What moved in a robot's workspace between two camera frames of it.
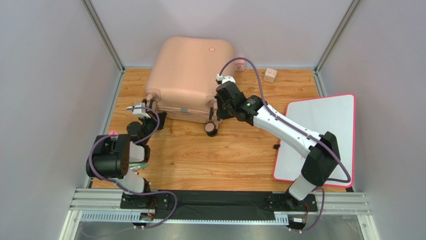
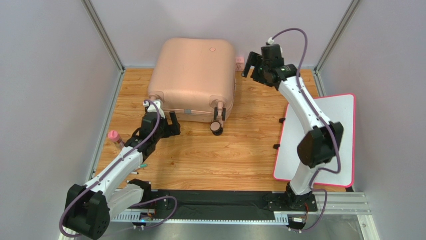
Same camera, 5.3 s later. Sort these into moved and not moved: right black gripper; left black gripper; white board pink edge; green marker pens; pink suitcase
Moved: right black gripper; left black gripper
Not moved: green marker pens; white board pink edge; pink suitcase
